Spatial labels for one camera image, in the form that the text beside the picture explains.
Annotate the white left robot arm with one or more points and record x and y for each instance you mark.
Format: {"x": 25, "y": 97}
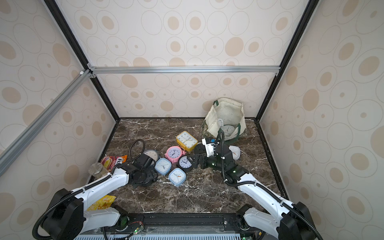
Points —
{"x": 68, "y": 215}

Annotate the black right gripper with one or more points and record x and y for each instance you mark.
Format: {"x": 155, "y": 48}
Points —
{"x": 201, "y": 155}

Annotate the Fox's candy bag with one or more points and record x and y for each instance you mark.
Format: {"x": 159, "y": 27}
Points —
{"x": 109, "y": 162}

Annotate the white clock black back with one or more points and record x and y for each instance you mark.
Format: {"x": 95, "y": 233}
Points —
{"x": 199, "y": 149}

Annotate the pink twin-bell alarm clock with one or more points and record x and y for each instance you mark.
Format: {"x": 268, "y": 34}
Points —
{"x": 174, "y": 153}

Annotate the grey round alarm clock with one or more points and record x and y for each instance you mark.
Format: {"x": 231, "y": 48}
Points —
{"x": 152, "y": 154}

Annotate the yellow square alarm clock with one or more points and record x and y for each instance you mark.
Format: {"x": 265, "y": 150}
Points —
{"x": 186, "y": 141}

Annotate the black twin-bell alarm clock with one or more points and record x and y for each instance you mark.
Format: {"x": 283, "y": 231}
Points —
{"x": 185, "y": 164}

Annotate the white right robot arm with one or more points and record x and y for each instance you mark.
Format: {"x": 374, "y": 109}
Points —
{"x": 283, "y": 219}

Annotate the clear plastic jar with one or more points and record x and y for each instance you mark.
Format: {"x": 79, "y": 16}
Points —
{"x": 97, "y": 170}

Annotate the cream canvas tote bag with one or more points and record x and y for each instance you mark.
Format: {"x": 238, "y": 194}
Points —
{"x": 232, "y": 114}

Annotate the aluminium frame bar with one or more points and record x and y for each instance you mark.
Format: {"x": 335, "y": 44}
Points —
{"x": 186, "y": 70}
{"x": 23, "y": 140}

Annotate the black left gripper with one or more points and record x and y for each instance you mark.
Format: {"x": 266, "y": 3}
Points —
{"x": 152, "y": 173}

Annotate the yellow snack packet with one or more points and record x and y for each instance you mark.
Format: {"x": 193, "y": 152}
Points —
{"x": 103, "y": 203}

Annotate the aluminium frame bar left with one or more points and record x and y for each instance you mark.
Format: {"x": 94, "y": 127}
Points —
{"x": 23, "y": 140}

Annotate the aluminium frame bar rear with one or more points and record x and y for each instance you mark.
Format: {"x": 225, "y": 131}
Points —
{"x": 186, "y": 70}

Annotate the white twin-bell alarm clock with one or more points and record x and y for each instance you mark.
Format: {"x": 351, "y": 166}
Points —
{"x": 228, "y": 130}

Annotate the white square orange-number clock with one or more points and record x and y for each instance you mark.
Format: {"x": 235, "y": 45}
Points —
{"x": 236, "y": 152}

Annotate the white square alarm clock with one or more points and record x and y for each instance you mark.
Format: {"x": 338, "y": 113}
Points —
{"x": 220, "y": 122}

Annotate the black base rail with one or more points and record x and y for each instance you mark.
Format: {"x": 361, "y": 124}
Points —
{"x": 228, "y": 222}

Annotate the blue square orange-hand clock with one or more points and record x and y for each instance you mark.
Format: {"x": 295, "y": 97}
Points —
{"x": 177, "y": 177}

